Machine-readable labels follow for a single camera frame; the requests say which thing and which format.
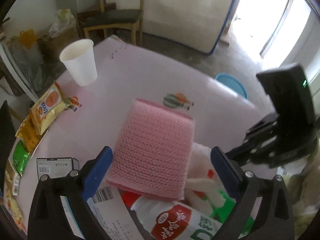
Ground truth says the orange plastic bag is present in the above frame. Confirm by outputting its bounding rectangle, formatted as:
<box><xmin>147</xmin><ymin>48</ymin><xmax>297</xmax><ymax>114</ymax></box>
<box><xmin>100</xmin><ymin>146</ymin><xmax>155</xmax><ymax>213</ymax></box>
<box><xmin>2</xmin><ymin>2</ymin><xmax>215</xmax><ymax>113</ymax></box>
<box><xmin>18</xmin><ymin>29</ymin><xmax>38</xmax><ymax>49</ymax></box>

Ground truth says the yellow orange snack packet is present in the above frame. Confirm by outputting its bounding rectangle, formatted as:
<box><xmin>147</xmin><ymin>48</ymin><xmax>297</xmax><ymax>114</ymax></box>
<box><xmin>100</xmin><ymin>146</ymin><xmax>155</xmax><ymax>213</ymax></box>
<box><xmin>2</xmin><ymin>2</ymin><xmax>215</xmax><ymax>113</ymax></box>
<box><xmin>31</xmin><ymin>82</ymin><xmax>70</xmax><ymax>135</ymax></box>

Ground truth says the grey cable box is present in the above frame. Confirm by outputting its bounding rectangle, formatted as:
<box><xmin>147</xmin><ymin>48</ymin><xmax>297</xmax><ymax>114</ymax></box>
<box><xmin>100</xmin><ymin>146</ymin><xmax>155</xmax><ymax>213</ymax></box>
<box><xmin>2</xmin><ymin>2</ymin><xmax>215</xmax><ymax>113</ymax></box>
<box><xmin>36</xmin><ymin>157</ymin><xmax>80</xmax><ymax>179</ymax></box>

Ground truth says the small green snack packet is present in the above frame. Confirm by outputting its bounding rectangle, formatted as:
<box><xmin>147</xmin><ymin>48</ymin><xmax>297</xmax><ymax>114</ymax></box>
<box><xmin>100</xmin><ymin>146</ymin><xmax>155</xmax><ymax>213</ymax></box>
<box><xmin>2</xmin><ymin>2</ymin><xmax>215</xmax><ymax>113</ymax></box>
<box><xmin>12</xmin><ymin>140</ymin><xmax>30</xmax><ymax>177</ymax></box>

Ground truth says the brown cardboard box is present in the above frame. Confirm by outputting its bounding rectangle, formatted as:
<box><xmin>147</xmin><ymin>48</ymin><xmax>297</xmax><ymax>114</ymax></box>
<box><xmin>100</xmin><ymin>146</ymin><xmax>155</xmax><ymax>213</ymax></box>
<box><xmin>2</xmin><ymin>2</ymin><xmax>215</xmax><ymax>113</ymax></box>
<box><xmin>37</xmin><ymin>28</ymin><xmax>79</xmax><ymax>59</ymax></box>

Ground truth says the white paper cup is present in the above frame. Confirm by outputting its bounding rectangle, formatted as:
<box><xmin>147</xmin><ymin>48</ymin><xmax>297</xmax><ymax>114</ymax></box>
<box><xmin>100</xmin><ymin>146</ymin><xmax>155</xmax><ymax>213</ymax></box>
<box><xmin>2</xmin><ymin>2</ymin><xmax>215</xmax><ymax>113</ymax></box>
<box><xmin>59</xmin><ymin>39</ymin><xmax>97</xmax><ymax>87</ymax></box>

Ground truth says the golden chips packet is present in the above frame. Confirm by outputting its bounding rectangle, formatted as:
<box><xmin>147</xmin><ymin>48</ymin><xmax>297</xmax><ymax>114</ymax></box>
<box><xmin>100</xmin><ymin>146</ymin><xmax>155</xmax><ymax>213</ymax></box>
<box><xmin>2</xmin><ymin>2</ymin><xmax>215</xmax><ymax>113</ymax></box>
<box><xmin>15</xmin><ymin>113</ymin><xmax>47</xmax><ymax>155</ymax></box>

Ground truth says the wooden chair dark seat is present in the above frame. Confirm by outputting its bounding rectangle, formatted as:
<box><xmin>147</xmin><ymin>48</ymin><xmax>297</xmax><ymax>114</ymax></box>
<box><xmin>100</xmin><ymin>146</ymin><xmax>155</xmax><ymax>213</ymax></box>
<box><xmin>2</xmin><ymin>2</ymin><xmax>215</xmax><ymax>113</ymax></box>
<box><xmin>82</xmin><ymin>0</ymin><xmax>144</xmax><ymax>45</ymax></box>

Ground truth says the gold white small box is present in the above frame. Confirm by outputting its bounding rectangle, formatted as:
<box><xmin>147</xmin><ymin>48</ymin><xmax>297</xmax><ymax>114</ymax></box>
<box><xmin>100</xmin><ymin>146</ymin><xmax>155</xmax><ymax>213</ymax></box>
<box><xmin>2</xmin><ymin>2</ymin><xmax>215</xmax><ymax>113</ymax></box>
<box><xmin>5</xmin><ymin>160</ymin><xmax>21</xmax><ymax>196</ymax></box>

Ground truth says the white red-capped drink bottle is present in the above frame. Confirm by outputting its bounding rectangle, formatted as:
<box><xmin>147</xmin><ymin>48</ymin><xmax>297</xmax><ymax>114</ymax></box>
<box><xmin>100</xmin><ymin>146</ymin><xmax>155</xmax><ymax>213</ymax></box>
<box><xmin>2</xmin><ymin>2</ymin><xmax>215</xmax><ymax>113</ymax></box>
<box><xmin>121</xmin><ymin>191</ymin><xmax>222</xmax><ymax>240</ymax></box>

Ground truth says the white blue-edged mattress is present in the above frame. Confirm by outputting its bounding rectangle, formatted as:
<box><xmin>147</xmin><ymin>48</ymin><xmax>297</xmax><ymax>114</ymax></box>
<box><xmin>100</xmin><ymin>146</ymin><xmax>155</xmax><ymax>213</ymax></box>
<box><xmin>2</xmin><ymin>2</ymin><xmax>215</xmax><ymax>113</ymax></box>
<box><xmin>144</xmin><ymin>0</ymin><xmax>235</xmax><ymax>54</ymax></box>

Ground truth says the pink knitted cloth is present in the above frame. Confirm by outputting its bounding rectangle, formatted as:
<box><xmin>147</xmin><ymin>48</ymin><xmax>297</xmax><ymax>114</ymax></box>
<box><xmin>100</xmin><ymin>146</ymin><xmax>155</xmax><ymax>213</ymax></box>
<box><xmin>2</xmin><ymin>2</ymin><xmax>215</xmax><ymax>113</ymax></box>
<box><xmin>106</xmin><ymin>99</ymin><xmax>195</xmax><ymax>201</ymax></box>

